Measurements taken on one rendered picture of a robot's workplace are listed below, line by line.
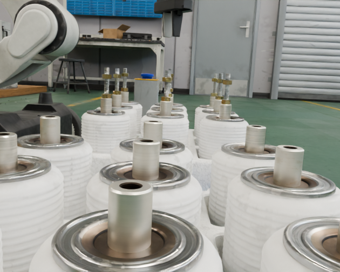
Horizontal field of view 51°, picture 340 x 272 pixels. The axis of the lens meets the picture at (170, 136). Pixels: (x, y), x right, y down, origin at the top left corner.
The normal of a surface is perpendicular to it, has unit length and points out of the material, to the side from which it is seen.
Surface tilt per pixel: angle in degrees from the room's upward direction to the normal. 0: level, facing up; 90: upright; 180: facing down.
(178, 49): 90
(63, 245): 4
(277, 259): 42
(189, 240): 4
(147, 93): 90
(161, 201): 57
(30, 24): 90
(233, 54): 90
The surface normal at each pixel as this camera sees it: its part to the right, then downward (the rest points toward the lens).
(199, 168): -0.03, 0.18
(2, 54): -0.36, 0.44
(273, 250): -0.64, -0.76
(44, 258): -0.29, -0.90
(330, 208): 0.38, -0.38
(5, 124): 0.74, -0.65
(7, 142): 0.75, 0.15
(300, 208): -0.02, -0.39
